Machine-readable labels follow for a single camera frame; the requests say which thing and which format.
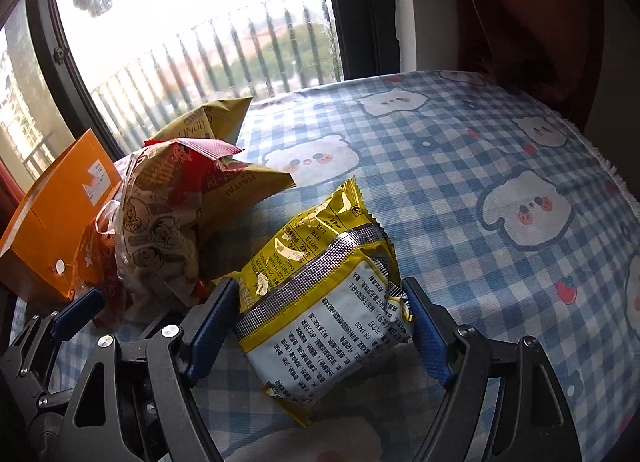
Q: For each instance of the balcony railing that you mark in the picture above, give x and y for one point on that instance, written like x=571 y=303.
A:
x=250 y=67

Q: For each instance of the orange snack packet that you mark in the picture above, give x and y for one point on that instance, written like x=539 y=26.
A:
x=95 y=262

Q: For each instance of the apartment building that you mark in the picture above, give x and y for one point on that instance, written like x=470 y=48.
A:
x=20 y=107

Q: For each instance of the yellow chip bag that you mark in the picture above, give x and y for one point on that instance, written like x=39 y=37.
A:
x=250 y=187
x=215 y=120

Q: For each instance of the dark red curtain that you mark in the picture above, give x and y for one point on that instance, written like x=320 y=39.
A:
x=7 y=192

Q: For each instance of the brown curtain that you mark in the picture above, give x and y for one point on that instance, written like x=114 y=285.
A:
x=525 y=17

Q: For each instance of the black window frame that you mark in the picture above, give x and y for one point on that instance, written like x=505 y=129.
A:
x=55 y=52

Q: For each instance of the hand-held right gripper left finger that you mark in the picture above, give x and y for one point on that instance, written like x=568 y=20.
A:
x=210 y=329

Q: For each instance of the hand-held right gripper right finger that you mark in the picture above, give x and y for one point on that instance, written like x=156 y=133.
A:
x=425 y=334

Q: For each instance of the blue checked bear blanket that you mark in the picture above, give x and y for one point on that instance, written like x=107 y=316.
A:
x=425 y=192

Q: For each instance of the yellow snack packet grey back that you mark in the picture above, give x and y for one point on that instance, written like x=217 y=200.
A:
x=320 y=302

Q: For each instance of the orange cardboard box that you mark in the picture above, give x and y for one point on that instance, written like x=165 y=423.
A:
x=55 y=202

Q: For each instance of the clear cartoon print snack bag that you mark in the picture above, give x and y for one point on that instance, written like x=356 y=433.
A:
x=150 y=222

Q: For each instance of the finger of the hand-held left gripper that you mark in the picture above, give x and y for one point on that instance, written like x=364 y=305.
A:
x=150 y=326
x=77 y=312

